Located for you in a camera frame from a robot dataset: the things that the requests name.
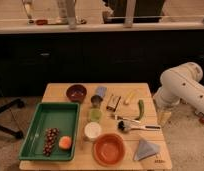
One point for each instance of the pale robot gripper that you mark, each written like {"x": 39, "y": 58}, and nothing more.
{"x": 163, "y": 116}

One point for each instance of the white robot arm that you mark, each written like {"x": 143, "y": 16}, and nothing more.
{"x": 181, "y": 83}

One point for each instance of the orange bowl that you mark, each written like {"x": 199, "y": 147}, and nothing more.
{"x": 108, "y": 149}

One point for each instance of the purple bowl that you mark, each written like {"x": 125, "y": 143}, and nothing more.
{"x": 76, "y": 93}

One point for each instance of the grey folded cloth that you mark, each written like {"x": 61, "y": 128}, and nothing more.
{"x": 145, "y": 149}

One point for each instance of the yellow banana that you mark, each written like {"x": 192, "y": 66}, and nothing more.
{"x": 129, "y": 97}

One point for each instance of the black dish brush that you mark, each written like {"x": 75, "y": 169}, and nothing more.
{"x": 125, "y": 127}

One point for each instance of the metal knife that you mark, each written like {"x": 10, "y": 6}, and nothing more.
{"x": 127, "y": 119}

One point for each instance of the brown box carton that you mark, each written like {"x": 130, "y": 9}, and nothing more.
{"x": 113, "y": 102}

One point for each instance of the blue cloth piece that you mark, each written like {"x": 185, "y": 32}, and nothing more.
{"x": 101, "y": 91}

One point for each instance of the small metal cup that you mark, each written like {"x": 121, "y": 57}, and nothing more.
{"x": 96, "y": 101}

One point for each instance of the white cup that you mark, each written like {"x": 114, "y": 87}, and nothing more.
{"x": 92, "y": 131}

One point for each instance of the orange peach fruit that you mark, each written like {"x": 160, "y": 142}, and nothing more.
{"x": 65, "y": 142}

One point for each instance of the bunch of dark grapes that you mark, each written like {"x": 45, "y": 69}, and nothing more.
{"x": 50, "y": 139}

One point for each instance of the green plastic tray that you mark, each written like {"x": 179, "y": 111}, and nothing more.
{"x": 61, "y": 115}

